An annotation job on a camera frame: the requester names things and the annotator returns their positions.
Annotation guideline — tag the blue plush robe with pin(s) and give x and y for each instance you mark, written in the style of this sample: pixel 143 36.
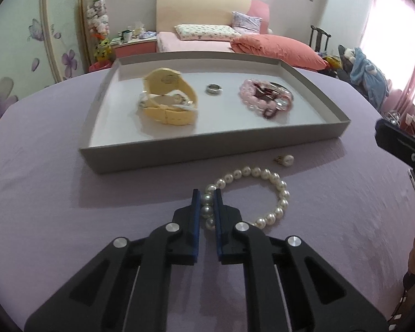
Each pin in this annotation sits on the blue plush robe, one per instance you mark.
pixel 363 72

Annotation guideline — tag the yellow wristwatch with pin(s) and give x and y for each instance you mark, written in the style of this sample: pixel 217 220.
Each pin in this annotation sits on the yellow wristwatch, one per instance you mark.
pixel 159 79

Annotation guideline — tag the grey cardboard tray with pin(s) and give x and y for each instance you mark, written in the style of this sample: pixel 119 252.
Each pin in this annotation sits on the grey cardboard tray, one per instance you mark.
pixel 207 152

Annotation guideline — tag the bed with cream pink headboard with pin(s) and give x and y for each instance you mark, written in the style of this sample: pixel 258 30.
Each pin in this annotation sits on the bed with cream pink headboard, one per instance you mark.
pixel 193 7

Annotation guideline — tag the white mug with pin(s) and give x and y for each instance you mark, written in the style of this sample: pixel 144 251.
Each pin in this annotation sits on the white mug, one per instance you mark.
pixel 126 36

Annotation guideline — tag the pearl pendant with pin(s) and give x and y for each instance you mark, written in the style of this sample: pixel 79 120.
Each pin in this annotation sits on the pearl pendant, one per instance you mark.
pixel 288 160

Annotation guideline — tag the thin silver bangle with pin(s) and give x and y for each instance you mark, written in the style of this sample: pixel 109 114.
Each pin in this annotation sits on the thin silver bangle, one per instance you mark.
pixel 177 96

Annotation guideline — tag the pink curtain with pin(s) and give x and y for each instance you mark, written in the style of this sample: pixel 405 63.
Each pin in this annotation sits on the pink curtain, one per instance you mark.
pixel 406 86

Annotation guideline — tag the coral duvet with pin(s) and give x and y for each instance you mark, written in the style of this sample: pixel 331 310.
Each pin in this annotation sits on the coral duvet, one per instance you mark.
pixel 280 50

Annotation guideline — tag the clear tube of plush toys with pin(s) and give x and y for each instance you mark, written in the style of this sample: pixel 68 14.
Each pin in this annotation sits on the clear tube of plush toys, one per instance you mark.
pixel 98 17

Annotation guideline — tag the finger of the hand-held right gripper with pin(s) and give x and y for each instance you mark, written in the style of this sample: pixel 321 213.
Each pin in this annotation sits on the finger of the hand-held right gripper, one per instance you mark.
pixel 397 141

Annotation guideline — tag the floral pillow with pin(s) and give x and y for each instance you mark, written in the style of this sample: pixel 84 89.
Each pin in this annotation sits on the floral pillow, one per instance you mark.
pixel 245 22

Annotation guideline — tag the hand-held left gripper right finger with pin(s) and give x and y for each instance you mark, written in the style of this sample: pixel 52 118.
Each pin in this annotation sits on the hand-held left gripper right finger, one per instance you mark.
pixel 218 221

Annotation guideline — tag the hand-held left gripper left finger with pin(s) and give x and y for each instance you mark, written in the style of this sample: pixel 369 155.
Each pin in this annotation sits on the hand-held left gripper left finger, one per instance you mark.
pixel 195 214

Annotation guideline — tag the white printed pillow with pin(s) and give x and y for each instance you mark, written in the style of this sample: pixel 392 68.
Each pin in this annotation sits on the white printed pillow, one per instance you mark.
pixel 207 31

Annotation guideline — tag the pink nightstand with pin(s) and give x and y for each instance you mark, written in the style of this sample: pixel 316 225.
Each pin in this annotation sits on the pink nightstand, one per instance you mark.
pixel 135 47

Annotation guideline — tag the dark wooden chair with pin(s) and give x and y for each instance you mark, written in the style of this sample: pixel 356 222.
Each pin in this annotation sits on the dark wooden chair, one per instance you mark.
pixel 314 39

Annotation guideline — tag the wardrobe with flower doors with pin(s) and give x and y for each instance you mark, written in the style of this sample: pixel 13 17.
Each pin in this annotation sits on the wardrobe with flower doors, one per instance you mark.
pixel 20 41

